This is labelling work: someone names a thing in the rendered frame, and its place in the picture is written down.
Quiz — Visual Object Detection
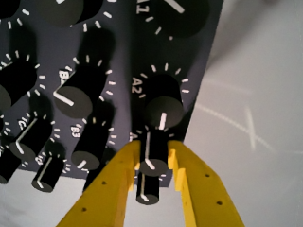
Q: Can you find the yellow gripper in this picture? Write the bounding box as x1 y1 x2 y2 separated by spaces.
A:
55 140 245 227

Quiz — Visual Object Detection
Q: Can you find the black knob box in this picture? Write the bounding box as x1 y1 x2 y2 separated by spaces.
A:
0 0 223 205

